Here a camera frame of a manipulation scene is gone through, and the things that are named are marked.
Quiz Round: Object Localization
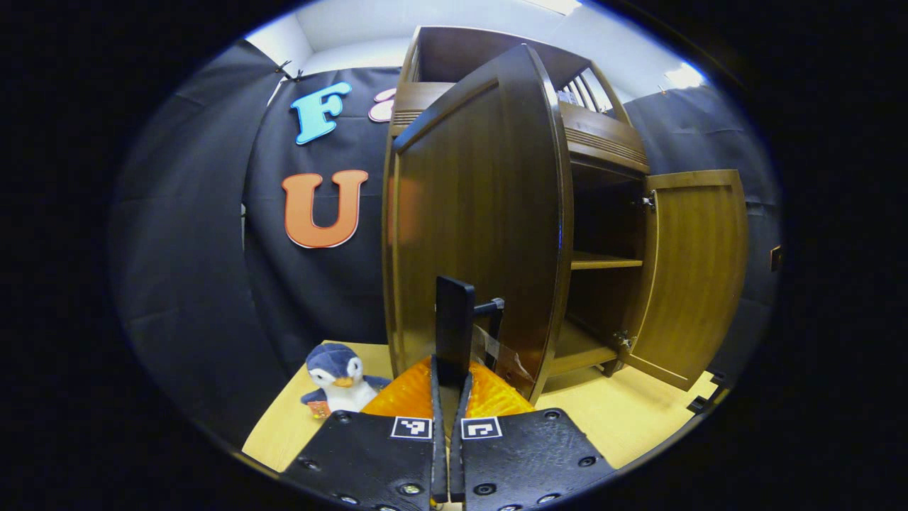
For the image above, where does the small ceiling light panel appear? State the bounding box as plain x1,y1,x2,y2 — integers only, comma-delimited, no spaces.
665,62,708,90

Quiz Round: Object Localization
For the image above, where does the wooden double-door shoe cabinet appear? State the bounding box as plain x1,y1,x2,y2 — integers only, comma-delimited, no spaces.
382,26,749,405

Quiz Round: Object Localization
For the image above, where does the wooden cabinet door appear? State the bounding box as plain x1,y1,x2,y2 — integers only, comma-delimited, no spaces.
623,169,749,391
382,43,574,405

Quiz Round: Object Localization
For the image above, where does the penguin plush toy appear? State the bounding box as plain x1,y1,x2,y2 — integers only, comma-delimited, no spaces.
300,343,392,419

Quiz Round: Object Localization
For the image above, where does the black backdrop cloth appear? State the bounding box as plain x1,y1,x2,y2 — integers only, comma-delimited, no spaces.
110,39,781,441

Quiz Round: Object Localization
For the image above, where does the wooden inner cabinet shelf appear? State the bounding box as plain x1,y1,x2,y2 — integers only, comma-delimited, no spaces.
571,251,644,271

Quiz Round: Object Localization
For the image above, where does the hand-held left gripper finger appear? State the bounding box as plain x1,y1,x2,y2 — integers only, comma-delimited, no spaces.
280,355,449,511
448,358,618,511

